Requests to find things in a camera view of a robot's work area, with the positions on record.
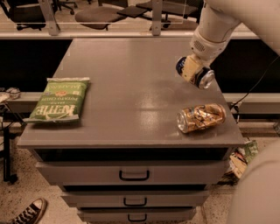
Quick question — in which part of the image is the black canvas sneaker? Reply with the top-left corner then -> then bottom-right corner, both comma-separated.
8,198 -> 47,224

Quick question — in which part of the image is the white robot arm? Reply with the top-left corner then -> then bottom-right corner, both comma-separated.
183,0 -> 280,224

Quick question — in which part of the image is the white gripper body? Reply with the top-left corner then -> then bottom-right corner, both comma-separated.
189,28 -> 229,67

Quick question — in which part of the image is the black side stand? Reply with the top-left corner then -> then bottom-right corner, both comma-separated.
0,87 -> 27,185

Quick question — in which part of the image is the bottom grey drawer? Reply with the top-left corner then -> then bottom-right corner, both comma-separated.
77,207 -> 196,223

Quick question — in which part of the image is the crushed orange soda can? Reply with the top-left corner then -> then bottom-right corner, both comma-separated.
177,103 -> 226,133

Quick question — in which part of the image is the black cable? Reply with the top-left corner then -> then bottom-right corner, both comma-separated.
229,55 -> 280,123

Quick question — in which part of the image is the grey office chair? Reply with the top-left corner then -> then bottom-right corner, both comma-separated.
75,0 -> 129,30

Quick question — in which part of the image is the green snack bag in basket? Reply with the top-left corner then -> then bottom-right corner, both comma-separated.
244,140 -> 258,156

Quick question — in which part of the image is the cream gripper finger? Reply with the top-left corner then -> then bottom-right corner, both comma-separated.
183,54 -> 209,85

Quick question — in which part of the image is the grey drawer cabinet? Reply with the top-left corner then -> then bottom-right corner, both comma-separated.
17,37 -> 246,224

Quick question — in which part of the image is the wire basket with snacks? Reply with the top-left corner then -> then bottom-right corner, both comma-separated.
218,144 -> 258,186

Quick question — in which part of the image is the middle grey drawer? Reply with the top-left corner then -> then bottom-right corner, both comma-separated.
61,191 -> 209,208

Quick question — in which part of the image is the black office chair left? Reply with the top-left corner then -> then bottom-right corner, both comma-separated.
0,0 -> 46,31

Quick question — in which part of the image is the black office chair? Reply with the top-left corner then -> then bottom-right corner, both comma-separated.
0,0 -> 46,31
117,0 -> 205,28

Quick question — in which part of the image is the top grey drawer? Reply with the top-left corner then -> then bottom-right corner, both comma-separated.
36,160 -> 227,186

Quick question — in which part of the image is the black office chair right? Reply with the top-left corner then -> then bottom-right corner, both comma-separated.
117,0 -> 205,28

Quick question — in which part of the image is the green kettle chips bag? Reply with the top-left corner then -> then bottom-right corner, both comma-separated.
24,77 -> 90,123

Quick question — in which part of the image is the grey drawer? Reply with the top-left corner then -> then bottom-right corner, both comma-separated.
61,191 -> 209,208
77,207 -> 196,223
36,160 -> 227,186

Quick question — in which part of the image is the blue pepsi can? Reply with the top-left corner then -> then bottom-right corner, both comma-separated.
176,54 -> 214,89

